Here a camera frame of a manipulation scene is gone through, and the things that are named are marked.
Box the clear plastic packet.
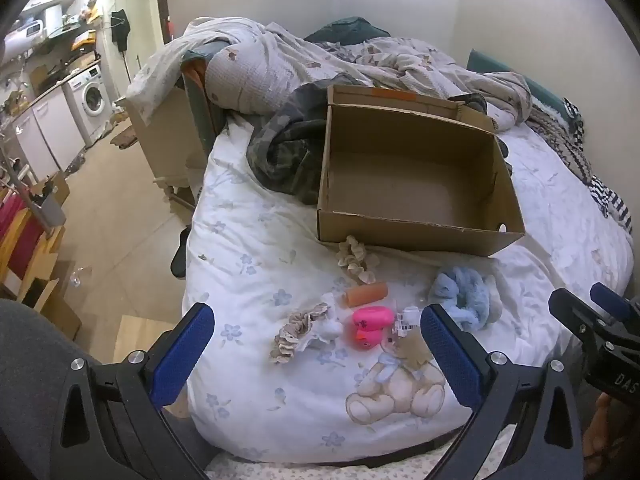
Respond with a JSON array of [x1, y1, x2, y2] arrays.
[[392, 304, 424, 336]]

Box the black white striped cloth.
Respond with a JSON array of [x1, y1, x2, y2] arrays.
[[525, 99, 634, 234]]

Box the grey plastic box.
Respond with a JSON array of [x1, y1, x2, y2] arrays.
[[36, 193, 67, 229]]

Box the wooden bedside cabinet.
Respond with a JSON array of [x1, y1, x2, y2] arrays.
[[125, 85, 207, 202]]

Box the pink red suitcase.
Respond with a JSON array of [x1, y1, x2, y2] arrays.
[[0, 191, 43, 261]]

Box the bed with floral sheet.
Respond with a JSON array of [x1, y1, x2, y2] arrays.
[[182, 109, 636, 467]]

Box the white washing machine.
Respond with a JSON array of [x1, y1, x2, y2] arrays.
[[66, 66, 114, 147]]

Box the white knotted cloth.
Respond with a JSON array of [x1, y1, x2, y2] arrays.
[[305, 292, 345, 349]]

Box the dark grey sock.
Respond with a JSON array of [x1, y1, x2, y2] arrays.
[[447, 92, 489, 116]]

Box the white kitchen cabinet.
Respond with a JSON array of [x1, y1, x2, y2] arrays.
[[10, 85, 87, 177]]

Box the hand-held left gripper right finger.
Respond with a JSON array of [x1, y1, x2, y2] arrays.
[[420, 304, 586, 480]]

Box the light blue fluffy scrunchie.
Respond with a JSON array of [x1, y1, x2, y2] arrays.
[[428, 265, 504, 332]]

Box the camouflage garment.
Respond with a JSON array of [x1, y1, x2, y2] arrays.
[[247, 82, 334, 206]]

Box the beige patterned quilt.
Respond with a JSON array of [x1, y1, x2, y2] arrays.
[[127, 17, 532, 127]]

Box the pink rubber toy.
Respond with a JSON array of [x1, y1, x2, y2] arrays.
[[352, 306, 397, 352]]

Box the orange cylinder toy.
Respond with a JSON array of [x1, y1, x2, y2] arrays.
[[346, 283, 390, 308]]

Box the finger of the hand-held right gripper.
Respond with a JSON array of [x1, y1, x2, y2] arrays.
[[589, 282, 632, 322], [548, 287, 609, 356]]

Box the beige striped scrunchie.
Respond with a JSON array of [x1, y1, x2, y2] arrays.
[[269, 303, 334, 365]]

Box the cardboard boxes on floor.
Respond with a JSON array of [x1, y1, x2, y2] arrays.
[[0, 225, 83, 342]]

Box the brown cardboard box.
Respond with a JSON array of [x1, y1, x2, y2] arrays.
[[316, 84, 526, 259]]

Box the white water heater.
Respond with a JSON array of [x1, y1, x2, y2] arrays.
[[39, 4, 66, 37]]

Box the teal pillow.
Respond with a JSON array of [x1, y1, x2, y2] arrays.
[[467, 49, 567, 112]]

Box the cream ruffled scrunchie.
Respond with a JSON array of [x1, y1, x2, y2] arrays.
[[337, 235, 382, 284]]

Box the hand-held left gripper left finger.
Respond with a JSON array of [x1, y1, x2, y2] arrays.
[[59, 303, 216, 480]]

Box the dark hanging garment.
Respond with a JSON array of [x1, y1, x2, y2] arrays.
[[110, 9, 132, 52]]

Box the person's foot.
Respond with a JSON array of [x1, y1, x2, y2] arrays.
[[583, 394, 622, 475]]

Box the dark green cloth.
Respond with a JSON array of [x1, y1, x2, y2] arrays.
[[304, 17, 391, 44]]

